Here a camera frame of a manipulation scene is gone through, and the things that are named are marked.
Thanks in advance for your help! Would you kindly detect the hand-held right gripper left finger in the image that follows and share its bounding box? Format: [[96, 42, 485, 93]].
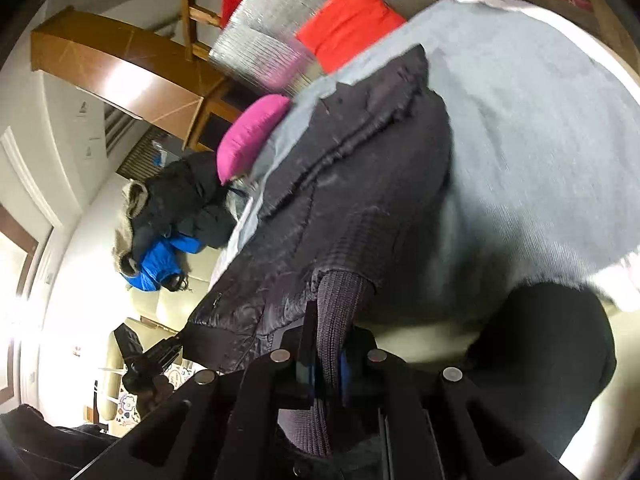
[[75, 300, 321, 480]]

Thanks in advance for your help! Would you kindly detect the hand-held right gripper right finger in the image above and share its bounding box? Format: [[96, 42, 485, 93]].
[[340, 327, 576, 480]]

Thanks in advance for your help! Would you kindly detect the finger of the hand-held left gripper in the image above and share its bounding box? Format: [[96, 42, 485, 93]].
[[114, 324, 146, 366]]

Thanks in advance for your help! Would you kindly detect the dark quilted zip jacket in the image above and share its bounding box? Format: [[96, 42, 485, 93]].
[[182, 45, 453, 461]]

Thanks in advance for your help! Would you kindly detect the printed cloth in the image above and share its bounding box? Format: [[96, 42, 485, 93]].
[[116, 364, 168, 428]]

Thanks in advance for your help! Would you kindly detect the cream sofa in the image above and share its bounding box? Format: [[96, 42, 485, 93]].
[[97, 247, 236, 436]]

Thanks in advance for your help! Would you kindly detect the blue jacket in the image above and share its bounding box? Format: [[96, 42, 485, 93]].
[[125, 235, 203, 292]]

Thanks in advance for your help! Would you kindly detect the beige fleece garment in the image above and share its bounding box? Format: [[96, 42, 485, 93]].
[[114, 182, 148, 273]]

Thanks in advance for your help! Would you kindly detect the dark cloth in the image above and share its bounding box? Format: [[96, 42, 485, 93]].
[[0, 402, 118, 480]]

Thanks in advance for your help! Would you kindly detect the black puffer jacket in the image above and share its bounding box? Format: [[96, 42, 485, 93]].
[[131, 152, 241, 261]]

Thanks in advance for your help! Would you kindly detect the person's black trouser leg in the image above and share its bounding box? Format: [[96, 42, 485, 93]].
[[465, 282, 617, 466]]

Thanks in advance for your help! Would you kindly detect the pink pillow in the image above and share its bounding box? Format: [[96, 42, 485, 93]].
[[216, 94, 292, 186]]

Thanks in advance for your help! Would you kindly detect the wooden cabinet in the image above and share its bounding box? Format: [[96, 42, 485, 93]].
[[31, 6, 241, 151]]

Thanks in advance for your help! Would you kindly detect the grey bed sheet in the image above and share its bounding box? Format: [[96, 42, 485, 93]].
[[225, 0, 640, 361]]

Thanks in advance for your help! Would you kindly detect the silver foil mat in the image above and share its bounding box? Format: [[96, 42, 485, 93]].
[[209, 0, 401, 98]]

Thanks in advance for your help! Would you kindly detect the wooden railing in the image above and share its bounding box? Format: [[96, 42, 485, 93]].
[[180, 0, 223, 61]]

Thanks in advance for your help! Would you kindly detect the red pillow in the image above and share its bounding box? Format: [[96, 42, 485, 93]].
[[296, 0, 407, 75]]

